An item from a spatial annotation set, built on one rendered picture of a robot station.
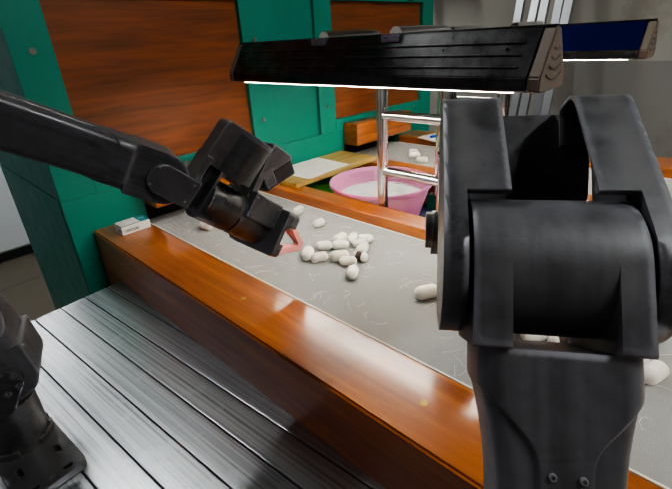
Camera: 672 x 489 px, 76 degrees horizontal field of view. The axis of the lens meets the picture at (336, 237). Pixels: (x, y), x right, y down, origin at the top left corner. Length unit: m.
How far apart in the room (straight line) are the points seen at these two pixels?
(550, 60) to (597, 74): 2.63
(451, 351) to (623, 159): 0.40
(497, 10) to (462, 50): 2.75
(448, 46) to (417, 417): 0.46
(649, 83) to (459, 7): 1.28
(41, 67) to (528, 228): 0.92
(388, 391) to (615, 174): 0.34
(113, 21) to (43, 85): 0.19
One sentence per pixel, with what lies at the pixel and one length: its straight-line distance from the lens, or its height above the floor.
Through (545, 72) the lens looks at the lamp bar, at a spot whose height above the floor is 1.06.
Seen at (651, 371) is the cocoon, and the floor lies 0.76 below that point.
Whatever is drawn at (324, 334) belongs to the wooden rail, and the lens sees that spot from 0.57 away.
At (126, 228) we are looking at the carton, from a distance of 0.98.
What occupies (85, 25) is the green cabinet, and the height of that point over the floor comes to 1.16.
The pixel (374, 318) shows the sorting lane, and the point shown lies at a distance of 0.64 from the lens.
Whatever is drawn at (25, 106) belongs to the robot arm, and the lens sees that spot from 0.52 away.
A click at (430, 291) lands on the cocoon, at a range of 0.67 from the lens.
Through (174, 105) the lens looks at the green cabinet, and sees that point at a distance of 1.10.
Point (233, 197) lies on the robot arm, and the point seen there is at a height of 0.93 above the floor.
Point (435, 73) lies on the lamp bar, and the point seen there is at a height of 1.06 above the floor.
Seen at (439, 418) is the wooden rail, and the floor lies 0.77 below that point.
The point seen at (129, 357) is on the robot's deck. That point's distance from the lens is 0.78.
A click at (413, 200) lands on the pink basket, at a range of 1.06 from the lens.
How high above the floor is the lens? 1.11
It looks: 25 degrees down
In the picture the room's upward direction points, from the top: 3 degrees counter-clockwise
